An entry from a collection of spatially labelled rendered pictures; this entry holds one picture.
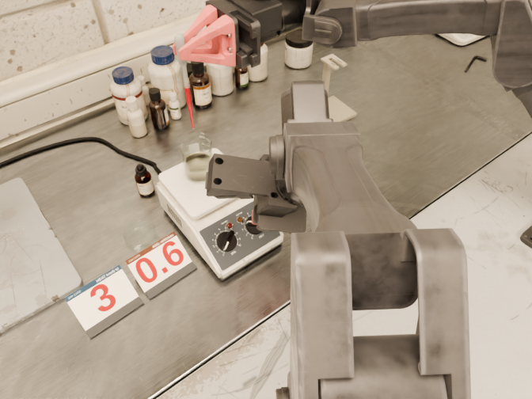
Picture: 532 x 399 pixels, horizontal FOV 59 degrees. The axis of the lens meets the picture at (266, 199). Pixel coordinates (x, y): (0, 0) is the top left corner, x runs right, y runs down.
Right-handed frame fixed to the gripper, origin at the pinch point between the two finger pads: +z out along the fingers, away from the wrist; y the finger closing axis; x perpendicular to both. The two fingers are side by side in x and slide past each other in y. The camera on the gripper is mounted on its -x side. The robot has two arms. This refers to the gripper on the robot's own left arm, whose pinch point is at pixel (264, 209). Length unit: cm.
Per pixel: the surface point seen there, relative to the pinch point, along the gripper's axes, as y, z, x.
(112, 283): 11.5, 11.3, -20.3
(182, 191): -3.8, 9.1, -11.2
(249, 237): 3.0, 7.3, 0.0
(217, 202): -2.0, 6.4, -5.9
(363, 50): -54, 29, 34
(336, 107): -31.1, 21.1, 21.9
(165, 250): 5.6, 11.7, -12.7
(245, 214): -0.7, 7.4, -1.0
